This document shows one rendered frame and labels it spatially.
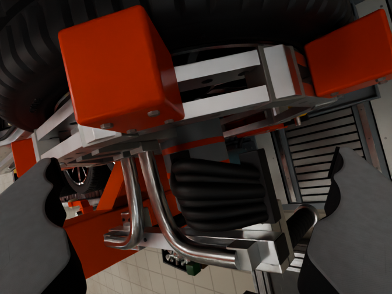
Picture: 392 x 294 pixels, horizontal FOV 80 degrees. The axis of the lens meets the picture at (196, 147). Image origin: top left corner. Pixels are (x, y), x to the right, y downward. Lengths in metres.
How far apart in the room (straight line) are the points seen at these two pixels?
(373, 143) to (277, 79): 0.91
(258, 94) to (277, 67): 0.04
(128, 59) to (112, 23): 0.03
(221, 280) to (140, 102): 1.79
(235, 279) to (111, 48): 1.72
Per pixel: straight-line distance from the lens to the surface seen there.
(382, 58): 0.36
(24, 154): 0.59
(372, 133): 1.18
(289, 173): 1.26
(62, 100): 0.40
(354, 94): 1.10
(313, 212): 0.52
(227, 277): 1.85
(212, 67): 0.27
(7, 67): 0.33
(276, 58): 0.30
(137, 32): 0.19
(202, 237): 0.38
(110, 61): 0.19
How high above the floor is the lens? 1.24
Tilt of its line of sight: 48 degrees down
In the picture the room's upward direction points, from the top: 100 degrees counter-clockwise
